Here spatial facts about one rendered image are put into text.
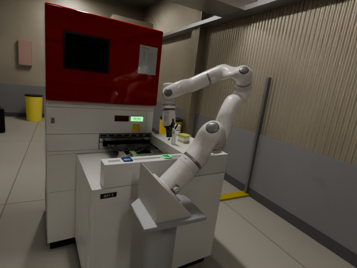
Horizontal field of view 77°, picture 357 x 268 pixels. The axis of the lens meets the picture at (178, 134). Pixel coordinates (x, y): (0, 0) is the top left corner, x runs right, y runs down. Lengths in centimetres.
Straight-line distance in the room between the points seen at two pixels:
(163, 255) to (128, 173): 47
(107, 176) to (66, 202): 80
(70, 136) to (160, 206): 105
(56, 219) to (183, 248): 101
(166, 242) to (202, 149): 50
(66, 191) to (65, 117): 59
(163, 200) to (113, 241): 61
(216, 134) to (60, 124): 117
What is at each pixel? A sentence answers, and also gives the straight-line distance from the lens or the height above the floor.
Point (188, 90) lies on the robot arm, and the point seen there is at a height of 140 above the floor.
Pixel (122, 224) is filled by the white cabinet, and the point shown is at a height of 57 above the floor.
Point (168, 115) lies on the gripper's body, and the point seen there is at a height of 123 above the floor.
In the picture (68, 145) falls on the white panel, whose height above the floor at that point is 89.
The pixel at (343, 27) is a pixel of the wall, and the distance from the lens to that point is 285.
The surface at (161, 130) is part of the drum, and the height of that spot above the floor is 51.
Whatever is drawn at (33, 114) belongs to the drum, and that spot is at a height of 21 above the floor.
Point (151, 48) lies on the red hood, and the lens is 190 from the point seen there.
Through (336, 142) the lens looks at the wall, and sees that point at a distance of 269.
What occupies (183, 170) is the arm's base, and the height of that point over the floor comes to 102.
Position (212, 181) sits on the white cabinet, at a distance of 171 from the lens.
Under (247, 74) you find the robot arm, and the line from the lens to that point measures 131.
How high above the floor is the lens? 143
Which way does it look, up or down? 12 degrees down
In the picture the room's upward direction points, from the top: 7 degrees clockwise
